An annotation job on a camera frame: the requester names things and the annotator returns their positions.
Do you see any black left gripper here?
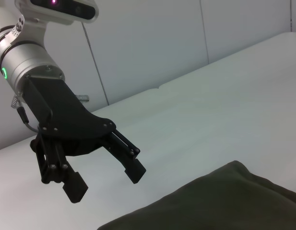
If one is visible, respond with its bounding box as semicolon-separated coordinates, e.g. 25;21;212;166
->
22;74;117;204

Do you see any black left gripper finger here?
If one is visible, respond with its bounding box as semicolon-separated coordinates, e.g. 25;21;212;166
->
99;129;147;184

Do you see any dark green FREE t-shirt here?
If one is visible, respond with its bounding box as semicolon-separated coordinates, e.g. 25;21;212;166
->
97;160;296;230

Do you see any left arm cable with plug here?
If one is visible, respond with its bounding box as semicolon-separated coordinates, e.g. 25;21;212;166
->
10;95;40;133

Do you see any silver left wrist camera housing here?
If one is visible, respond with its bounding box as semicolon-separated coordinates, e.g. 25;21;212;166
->
14;0;99;46

